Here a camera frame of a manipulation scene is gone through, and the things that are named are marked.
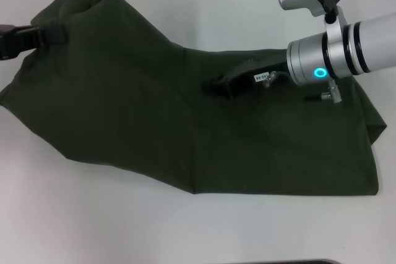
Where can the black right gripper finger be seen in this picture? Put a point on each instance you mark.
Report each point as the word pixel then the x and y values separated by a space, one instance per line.
pixel 219 87

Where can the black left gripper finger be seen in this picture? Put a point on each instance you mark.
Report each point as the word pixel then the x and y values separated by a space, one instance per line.
pixel 54 36

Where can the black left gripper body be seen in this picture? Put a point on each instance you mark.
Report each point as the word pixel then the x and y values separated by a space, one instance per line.
pixel 15 41

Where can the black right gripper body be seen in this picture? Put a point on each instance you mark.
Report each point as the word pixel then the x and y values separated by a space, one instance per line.
pixel 263 74

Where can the dark green FREE T-shirt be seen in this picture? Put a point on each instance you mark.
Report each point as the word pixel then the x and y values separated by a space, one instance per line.
pixel 185 106

